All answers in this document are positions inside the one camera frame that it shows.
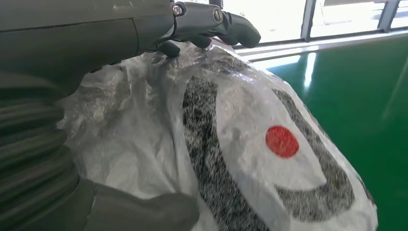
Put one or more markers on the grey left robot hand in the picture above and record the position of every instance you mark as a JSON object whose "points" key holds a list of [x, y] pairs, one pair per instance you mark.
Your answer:
{"points": [[79, 35]]}

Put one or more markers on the white plastic package red dot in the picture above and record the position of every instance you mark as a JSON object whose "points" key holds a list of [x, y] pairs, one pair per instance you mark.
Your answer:
{"points": [[248, 165]]}

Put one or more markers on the green conveyor belt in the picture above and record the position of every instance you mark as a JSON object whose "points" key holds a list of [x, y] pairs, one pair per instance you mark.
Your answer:
{"points": [[366, 121]]}

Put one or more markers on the dark window frame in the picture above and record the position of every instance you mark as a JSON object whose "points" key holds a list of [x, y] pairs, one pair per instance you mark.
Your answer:
{"points": [[307, 19]]}

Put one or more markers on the aluminium conveyor rail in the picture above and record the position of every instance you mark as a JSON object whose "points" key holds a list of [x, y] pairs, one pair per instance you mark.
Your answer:
{"points": [[318, 46]]}

